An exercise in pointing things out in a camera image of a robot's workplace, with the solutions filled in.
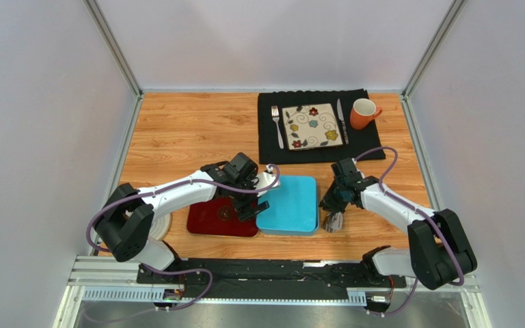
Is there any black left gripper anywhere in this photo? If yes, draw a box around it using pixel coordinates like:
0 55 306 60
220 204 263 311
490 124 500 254
230 172 269 222

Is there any blue tin lid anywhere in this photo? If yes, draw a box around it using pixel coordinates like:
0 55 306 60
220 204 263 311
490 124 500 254
256 176 319 236

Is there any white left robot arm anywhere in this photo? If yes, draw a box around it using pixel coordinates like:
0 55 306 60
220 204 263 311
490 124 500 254
85 152 280 271

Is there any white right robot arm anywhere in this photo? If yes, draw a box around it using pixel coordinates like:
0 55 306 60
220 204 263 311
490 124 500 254
319 159 478 290

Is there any red chocolate tray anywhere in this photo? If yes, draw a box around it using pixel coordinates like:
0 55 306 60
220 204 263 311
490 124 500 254
187 198 259 237

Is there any black cloth placemat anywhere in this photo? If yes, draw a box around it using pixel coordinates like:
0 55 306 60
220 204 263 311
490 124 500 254
258 89 381 165

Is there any silver fork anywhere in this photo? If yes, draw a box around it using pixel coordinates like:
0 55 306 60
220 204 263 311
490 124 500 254
271 105 284 150

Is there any floral square plate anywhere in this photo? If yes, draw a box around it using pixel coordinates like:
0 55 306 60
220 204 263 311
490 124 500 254
282 103 344 151

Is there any silver table knife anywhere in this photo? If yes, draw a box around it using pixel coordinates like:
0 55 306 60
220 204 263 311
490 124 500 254
336 99 349 145

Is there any orange mug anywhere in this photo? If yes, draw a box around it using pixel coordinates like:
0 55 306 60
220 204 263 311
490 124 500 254
350 98 382 130

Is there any white round plate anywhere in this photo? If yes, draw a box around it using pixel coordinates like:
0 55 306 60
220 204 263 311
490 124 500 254
149 214 172 240

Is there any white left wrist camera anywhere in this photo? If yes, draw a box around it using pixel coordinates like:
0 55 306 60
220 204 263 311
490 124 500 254
255 171 281 195

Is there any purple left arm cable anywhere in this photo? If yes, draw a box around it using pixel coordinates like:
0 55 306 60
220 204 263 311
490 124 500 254
85 163 282 312

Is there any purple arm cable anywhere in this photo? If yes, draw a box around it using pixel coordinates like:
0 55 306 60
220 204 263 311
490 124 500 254
353 146 466 317
85 163 282 312

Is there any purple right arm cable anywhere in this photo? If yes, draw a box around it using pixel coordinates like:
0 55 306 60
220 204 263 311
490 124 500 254
353 146 466 317

